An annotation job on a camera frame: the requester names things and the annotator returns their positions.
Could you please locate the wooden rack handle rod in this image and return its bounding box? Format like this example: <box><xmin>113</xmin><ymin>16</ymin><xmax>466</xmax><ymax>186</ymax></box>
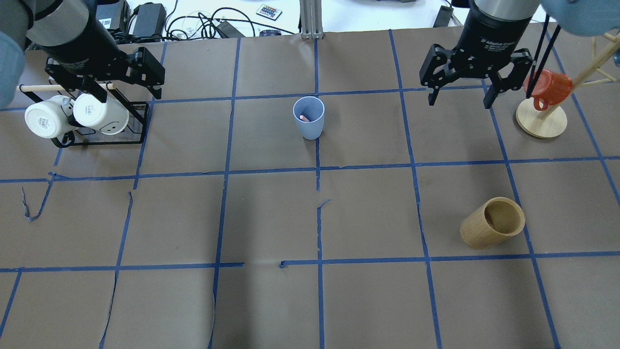
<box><xmin>15</xmin><ymin>84</ymin><xmax>93</xmax><ymax>93</ymax></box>

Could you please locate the small remote control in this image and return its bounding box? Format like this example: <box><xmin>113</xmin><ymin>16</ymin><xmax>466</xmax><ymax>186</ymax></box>
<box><xmin>255</xmin><ymin>4</ymin><xmax>283</xmax><ymax>21</ymax></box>

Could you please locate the black power adapter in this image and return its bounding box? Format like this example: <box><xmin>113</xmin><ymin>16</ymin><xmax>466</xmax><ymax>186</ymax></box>
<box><xmin>131</xmin><ymin>2</ymin><xmax>166</xmax><ymax>38</ymax></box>

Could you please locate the aluminium frame post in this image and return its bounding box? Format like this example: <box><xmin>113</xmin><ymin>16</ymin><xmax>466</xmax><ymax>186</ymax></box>
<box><xmin>299</xmin><ymin>0</ymin><xmax>324</xmax><ymax>40</ymax></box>

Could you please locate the black computer box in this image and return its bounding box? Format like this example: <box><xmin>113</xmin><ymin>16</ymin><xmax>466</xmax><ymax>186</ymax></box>
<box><xmin>96</xmin><ymin>0</ymin><xmax>130</xmax><ymax>32</ymax></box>

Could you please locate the white mug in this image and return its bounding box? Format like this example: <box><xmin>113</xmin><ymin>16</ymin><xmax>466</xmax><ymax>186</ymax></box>
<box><xmin>24</xmin><ymin>95</ymin><xmax>78</xmax><ymax>139</ymax></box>
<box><xmin>73</xmin><ymin>94</ymin><xmax>130</xmax><ymax>135</ymax></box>

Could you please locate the light blue plastic cup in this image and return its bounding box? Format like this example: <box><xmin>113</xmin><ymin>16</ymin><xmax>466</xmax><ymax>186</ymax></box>
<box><xmin>292</xmin><ymin>96</ymin><xmax>326</xmax><ymax>141</ymax></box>

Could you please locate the white mug far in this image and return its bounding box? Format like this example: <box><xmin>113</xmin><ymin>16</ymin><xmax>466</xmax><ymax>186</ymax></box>
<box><xmin>24</xmin><ymin>95</ymin><xmax>78</xmax><ymax>139</ymax></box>

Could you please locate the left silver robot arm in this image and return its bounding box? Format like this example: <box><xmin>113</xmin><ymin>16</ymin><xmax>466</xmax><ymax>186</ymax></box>
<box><xmin>0</xmin><ymin>0</ymin><xmax>165</xmax><ymax>108</ymax></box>

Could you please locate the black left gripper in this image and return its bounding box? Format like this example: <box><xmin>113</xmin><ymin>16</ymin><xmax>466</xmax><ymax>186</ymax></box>
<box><xmin>37</xmin><ymin>5</ymin><xmax>165</xmax><ymax>103</ymax></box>

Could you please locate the black wire mug rack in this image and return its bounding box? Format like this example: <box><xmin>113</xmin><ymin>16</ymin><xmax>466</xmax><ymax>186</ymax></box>
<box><xmin>47</xmin><ymin>82</ymin><xmax>149</xmax><ymax>149</ymax></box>

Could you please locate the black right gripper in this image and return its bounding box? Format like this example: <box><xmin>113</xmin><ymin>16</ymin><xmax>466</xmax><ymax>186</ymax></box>
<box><xmin>419</xmin><ymin>10</ymin><xmax>533</xmax><ymax>109</ymax></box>

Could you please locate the bamboo cylinder holder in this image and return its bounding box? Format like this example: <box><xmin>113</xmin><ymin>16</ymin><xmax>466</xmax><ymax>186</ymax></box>
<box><xmin>459</xmin><ymin>197</ymin><xmax>526</xmax><ymax>250</ymax></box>

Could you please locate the white mug near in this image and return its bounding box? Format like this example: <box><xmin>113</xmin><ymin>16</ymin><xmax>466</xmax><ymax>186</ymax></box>
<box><xmin>73</xmin><ymin>94</ymin><xmax>130</xmax><ymax>135</ymax></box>

